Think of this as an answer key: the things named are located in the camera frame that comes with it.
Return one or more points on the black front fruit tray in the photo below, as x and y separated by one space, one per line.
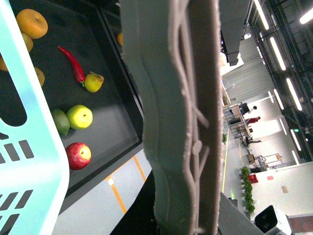
83 28

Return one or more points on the red yellow apple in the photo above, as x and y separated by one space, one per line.
78 155

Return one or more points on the red chili pepper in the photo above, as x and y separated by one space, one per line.
77 69

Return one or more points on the green lime front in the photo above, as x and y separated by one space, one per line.
61 121

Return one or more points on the brown kiwi lower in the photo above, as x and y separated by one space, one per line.
40 76

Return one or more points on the grey-brown basket handle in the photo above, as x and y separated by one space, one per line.
172 49

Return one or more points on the bright green apple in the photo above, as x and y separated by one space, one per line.
80 117

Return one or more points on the yellow pear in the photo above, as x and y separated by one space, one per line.
93 82

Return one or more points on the light teal shopping basket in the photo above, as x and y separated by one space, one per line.
34 173

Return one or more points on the yellow orange apple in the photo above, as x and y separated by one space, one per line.
3 66

